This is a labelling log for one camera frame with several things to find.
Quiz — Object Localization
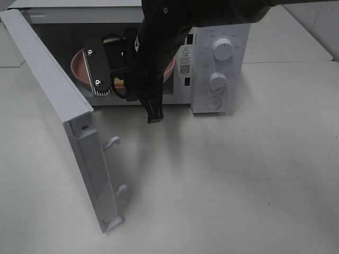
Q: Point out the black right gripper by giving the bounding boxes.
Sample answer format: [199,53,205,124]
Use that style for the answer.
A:
[83,27,164,124]

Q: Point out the white bread sandwich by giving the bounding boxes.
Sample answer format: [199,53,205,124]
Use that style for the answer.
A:
[103,34,126,93]

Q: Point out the pink round plate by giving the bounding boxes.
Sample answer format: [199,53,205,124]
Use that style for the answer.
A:
[70,49,175,94]

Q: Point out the round door release button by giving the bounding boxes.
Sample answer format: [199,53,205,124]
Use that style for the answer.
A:
[206,97,222,110]

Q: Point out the white microwave knob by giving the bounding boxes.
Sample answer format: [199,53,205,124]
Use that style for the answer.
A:
[212,37,234,61]
[209,72,228,91]

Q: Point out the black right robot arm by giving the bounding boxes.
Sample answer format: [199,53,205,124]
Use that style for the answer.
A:
[83,1,279,123]

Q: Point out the white microwave oven body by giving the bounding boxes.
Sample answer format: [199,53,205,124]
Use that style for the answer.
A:
[11,1,250,114]

